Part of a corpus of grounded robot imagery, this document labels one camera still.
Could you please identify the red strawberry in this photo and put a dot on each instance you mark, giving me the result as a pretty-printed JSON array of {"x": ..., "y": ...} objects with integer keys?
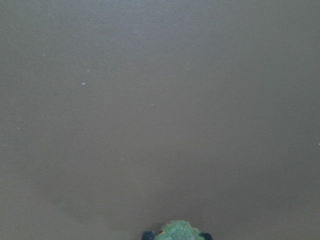
[{"x": 178, "y": 230}]

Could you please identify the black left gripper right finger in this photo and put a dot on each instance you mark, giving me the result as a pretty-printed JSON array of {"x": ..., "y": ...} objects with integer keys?
[{"x": 206, "y": 236}]

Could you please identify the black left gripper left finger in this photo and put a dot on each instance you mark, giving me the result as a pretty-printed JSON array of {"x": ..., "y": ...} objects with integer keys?
[{"x": 149, "y": 235}]

